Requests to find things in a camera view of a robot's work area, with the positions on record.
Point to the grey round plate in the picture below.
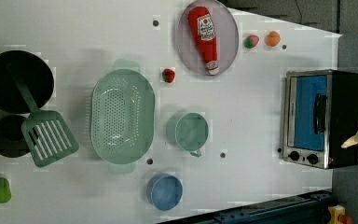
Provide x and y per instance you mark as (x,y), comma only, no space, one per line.
(226,33)

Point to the silver black toaster oven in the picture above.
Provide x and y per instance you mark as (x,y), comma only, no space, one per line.
(320,114)

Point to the blue cup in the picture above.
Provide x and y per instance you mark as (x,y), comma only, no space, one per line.
(164,191)

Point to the orange fruit toy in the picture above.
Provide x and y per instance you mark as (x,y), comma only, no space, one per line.
(272,39)

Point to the green cup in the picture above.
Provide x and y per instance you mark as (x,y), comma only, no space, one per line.
(189,131)

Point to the small black pot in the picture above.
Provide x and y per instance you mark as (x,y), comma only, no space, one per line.
(12,143)

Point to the yellow red emergency button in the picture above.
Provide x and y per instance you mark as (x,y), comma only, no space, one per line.
(338,215)

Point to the large black pan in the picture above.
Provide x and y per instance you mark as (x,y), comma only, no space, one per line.
(18,66)

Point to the green slotted spatula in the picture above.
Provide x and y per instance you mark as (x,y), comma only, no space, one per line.
(46,134)

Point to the red green strawberry toy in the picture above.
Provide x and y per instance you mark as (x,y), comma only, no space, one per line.
(251,41)

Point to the green pear toy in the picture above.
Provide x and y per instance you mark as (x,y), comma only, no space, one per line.
(5,192)

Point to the red ketchup bottle toy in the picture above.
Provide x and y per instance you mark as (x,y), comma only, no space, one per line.
(204,35)

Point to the green oval colander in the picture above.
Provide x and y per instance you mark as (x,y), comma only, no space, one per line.
(122,116)

